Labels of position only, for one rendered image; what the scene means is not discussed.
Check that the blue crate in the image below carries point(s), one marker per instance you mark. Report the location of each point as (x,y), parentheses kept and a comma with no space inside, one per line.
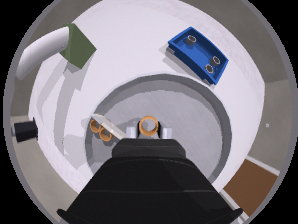
(202,51)

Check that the bronze bushing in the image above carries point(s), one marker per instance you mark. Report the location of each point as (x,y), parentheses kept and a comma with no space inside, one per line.
(93,126)
(103,135)
(145,132)

